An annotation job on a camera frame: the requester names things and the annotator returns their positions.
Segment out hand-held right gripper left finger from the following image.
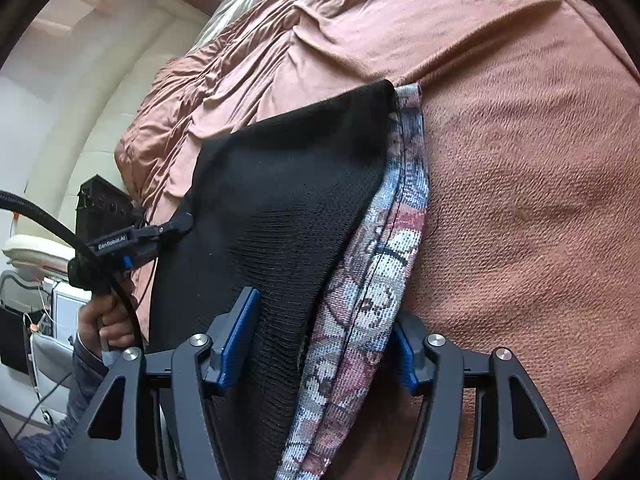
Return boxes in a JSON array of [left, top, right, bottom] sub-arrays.
[[57, 287, 261, 480]]

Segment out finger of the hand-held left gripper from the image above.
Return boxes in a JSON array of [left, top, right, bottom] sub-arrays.
[[142, 211, 195, 251]]

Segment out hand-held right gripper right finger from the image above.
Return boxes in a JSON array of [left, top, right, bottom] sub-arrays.
[[392, 317, 581, 480]]

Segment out black pants with patterned trim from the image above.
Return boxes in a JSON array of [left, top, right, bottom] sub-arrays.
[[149, 79, 432, 480]]

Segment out person's left forearm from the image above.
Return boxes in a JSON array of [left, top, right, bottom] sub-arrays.
[[20, 332, 111, 478]]

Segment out person's left hand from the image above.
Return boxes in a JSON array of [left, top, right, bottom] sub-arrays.
[[77, 280, 147, 356]]

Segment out white box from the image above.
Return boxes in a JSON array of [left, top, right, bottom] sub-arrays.
[[52, 290, 86, 343]]

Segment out grey case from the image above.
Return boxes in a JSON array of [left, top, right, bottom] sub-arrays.
[[30, 332, 76, 396]]

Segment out cream padded headboard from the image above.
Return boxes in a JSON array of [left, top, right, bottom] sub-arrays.
[[2, 0, 211, 271]]

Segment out black bag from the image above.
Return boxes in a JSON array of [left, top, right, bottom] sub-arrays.
[[0, 305, 32, 376]]

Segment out orange-brown blanket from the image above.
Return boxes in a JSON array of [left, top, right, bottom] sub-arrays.
[[114, 0, 640, 480]]

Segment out black braided cable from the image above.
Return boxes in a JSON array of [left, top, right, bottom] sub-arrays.
[[0, 190, 147, 356]]

